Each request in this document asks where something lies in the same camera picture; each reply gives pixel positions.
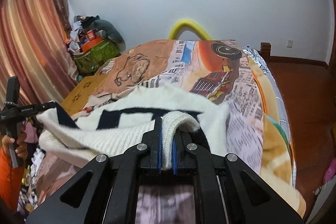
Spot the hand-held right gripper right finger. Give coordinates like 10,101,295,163
172,129,305,224

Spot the wooden bed post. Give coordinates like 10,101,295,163
260,42,271,63

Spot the grey plush toy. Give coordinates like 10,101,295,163
93,19,125,44

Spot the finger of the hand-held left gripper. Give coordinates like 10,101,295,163
34,101,59,115

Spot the yellow foam tube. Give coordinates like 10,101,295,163
168,19,214,41

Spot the bamboo lap desk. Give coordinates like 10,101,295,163
61,74,109,115

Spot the orange box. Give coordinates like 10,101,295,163
81,37,103,53

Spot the striped pink curtain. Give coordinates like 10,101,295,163
0,0,79,114

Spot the green patterned storage bag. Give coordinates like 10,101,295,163
73,39,122,75

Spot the navy and white striped sweater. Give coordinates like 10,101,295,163
37,84,230,170

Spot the pink cloth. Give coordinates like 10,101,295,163
323,163,336,184

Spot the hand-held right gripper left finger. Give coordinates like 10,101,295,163
25,117,163,224

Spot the person's left hand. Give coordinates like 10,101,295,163
2,131,27,161

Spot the printed blanket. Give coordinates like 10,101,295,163
18,39,307,224

